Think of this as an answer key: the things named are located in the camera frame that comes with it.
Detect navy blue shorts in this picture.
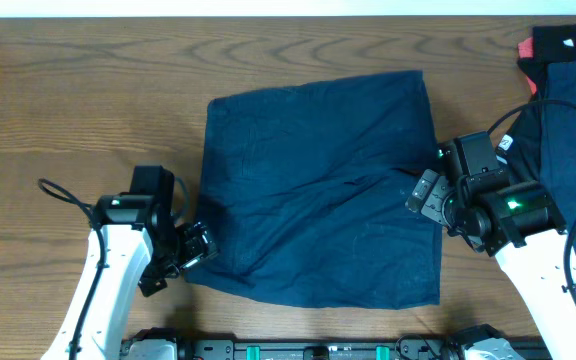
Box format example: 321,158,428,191
186,71,442,309

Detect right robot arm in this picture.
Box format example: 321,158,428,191
406,132,576,359

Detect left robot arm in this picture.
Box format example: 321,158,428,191
38,166,217,360

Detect black garment with red trim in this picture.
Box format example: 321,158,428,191
497,24,576,184

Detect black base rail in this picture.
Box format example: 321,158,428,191
119,324,551,360

